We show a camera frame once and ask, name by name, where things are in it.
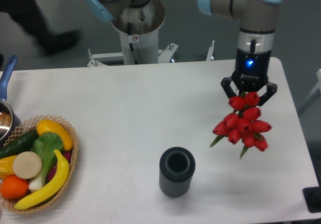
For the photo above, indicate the round beige disc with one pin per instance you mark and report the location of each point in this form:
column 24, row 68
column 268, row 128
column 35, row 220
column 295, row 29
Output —
column 27, row 165

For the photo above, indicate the blue handled saucepan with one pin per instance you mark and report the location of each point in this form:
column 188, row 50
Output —
column 9, row 120

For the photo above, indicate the black device at table edge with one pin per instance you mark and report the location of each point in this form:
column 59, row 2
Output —
column 312, row 199

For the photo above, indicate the red tulip bouquet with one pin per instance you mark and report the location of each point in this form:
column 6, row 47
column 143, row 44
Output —
column 243, row 124

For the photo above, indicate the orange fruit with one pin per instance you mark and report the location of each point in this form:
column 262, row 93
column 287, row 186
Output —
column 14, row 187

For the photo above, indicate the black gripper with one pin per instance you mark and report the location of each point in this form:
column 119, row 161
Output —
column 250, row 75

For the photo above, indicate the yellow banana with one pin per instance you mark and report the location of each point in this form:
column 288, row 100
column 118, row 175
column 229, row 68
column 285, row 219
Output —
column 50, row 188

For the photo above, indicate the dark grey ribbed vase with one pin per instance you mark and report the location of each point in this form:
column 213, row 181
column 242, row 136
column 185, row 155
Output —
column 176, row 169

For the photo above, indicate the woven wicker basket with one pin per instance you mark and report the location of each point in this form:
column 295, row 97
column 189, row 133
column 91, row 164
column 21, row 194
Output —
column 27, row 126

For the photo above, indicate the purple red vegetable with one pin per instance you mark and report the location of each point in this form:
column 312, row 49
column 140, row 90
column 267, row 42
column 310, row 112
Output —
column 52, row 172

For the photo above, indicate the yellow bell pepper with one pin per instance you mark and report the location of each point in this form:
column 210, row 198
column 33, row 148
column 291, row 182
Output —
column 6, row 166

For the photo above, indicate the green cucumber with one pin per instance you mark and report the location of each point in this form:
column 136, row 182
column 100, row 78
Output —
column 20, row 144

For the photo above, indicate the white frame at right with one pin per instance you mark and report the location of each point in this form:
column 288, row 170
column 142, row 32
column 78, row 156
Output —
column 311, row 97

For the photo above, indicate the green bok choy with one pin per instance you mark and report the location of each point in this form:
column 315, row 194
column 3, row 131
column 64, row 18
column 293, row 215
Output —
column 44, row 147

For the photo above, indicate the person leg in black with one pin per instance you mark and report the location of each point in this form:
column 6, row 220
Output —
column 28, row 15

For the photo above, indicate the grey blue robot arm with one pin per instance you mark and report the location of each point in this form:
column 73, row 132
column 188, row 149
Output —
column 257, row 19

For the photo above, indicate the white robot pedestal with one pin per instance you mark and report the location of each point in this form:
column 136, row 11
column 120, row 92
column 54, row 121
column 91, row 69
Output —
column 138, row 30

